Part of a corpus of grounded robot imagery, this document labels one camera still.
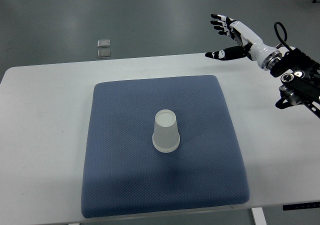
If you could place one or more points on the white table leg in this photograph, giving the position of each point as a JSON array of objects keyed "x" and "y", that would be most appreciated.
[{"x": 258, "y": 216}]

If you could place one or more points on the lower metal floor plate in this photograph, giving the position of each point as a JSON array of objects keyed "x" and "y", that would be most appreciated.
[{"x": 104, "y": 53}]

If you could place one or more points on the blue fabric cushion mat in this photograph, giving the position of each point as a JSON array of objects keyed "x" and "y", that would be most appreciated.
[{"x": 124, "y": 174}]

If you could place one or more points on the black table control panel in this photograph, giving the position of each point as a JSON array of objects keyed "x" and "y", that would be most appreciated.
[{"x": 301, "y": 206}]

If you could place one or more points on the white paper cup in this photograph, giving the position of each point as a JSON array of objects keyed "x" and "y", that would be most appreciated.
[
  {"x": 166, "y": 144},
  {"x": 165, "y": 124}
]

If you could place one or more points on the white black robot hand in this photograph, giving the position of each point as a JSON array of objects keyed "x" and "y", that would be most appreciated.
[{"x": 249, "y": 44}]

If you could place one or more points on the upper metal floor plate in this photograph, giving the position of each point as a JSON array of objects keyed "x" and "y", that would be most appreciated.
[{"x": 103, "y": 43}]

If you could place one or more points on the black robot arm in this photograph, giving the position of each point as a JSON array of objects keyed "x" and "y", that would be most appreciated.
[{"x": 298, "y": 73}]

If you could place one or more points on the metal floor plate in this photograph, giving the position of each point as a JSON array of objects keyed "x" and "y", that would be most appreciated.
[
  {"x": 103, "y": 43},
  {"x": 104, "y": 53}
]

